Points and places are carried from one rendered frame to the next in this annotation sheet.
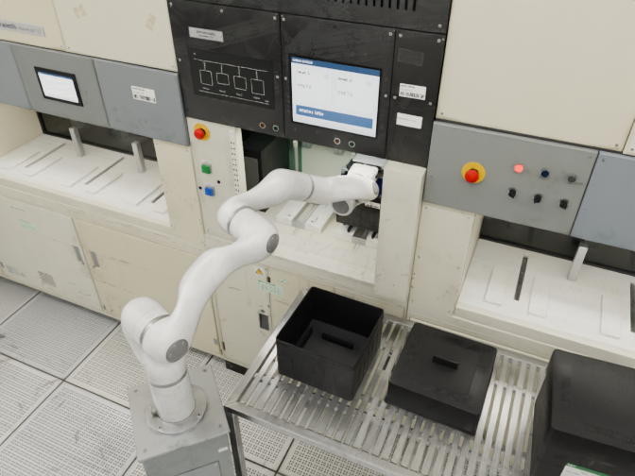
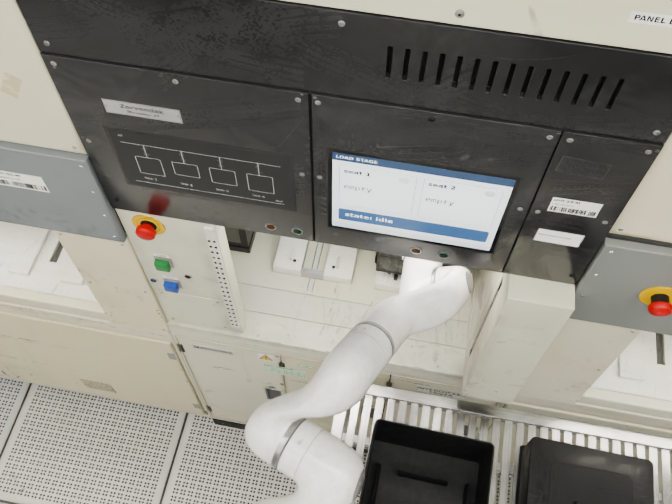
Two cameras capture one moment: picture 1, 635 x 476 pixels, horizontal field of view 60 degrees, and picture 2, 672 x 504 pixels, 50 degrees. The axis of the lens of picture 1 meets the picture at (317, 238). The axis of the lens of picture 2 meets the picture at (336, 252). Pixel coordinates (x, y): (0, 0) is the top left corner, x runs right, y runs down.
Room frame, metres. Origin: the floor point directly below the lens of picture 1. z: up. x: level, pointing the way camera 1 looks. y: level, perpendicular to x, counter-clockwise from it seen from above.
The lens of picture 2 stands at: (0.97, 0.24, 2.56)
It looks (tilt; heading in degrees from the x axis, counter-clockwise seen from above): 60 degrees down; 346
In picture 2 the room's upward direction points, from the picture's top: 1 degrees clockwise
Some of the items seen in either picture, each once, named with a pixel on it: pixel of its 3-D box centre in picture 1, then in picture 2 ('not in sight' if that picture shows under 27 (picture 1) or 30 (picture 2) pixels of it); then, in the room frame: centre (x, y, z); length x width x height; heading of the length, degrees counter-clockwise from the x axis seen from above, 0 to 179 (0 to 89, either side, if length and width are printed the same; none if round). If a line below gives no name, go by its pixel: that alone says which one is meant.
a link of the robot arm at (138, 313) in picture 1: (153, 338); not in sight; (1.07, 0.47, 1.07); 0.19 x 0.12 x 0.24; 45
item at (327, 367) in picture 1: (331, 341); (421, 498); (1.25, -0.05, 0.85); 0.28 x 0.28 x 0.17; 65
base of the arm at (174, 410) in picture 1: (172, 390); not in sight; (1.04, 0.45, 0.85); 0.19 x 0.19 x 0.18
